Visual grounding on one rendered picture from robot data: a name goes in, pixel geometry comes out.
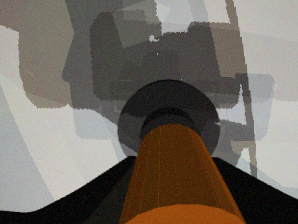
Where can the orange cylinder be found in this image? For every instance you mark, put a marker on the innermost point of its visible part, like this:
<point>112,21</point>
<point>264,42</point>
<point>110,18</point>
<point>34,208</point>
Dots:
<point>175,181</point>

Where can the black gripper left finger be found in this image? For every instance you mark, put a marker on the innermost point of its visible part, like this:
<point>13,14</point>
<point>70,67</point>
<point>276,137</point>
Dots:
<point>98,202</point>

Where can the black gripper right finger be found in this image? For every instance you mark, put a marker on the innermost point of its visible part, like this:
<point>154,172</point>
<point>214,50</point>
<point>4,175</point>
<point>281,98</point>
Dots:
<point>259,203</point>

